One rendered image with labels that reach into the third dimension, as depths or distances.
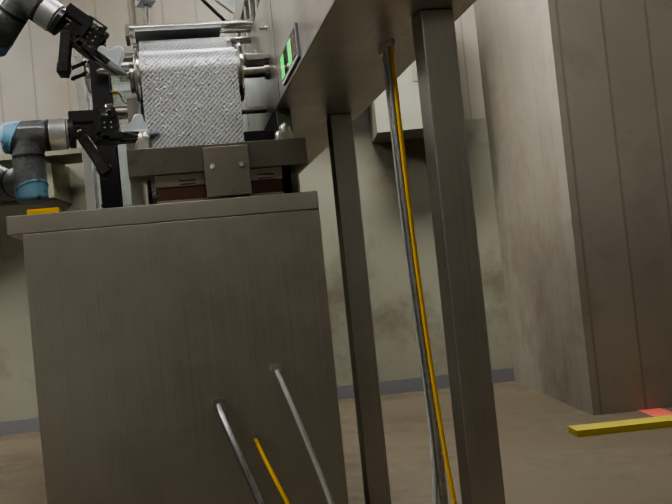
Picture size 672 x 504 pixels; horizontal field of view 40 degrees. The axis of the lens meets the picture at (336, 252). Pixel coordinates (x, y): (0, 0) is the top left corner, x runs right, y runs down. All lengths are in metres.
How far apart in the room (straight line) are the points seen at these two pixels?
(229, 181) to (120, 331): 0.40
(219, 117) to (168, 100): 0.13
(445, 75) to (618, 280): 2.76
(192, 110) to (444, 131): 0.89
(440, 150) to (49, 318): 0.91
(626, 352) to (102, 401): 2.78
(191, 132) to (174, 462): 0.80
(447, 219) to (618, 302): 2.75
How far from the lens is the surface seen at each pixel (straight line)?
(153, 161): 2.08
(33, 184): 2.26
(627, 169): 4.31
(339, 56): 1.87
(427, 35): 1.61
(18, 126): 2.29
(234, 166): 2.06
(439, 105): 1.59
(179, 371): 2.00
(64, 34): 2.38
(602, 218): 4.25
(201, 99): 2.31
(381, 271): 5.55
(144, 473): 2.03
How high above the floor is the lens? 0.69
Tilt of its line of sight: 2 degrees up
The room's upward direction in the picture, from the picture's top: 6 degrees counter-clockwise
